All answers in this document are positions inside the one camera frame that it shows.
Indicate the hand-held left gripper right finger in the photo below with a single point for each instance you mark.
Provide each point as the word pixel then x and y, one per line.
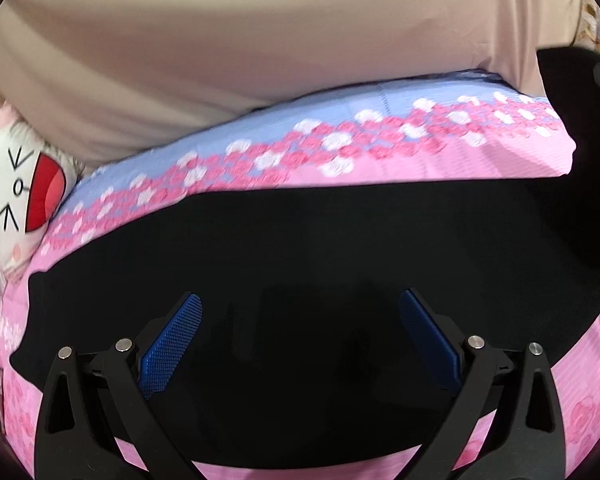
pixel 430 340

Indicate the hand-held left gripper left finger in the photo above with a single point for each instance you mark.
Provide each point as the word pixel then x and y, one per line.
pixel 172 345

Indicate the black pants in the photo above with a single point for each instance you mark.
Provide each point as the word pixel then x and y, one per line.
pixel 300 240

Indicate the pink floral bed sheet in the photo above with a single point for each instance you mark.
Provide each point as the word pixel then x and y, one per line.
pixel 380 160

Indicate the white cartoon face pillow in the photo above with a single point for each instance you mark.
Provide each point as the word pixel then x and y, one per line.
pixel 10 185

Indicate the beige padded headboard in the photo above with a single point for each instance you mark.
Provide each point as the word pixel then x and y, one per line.
pixel 230 60

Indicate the pale floral quilt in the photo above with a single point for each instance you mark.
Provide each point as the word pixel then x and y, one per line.
pixel 592 25

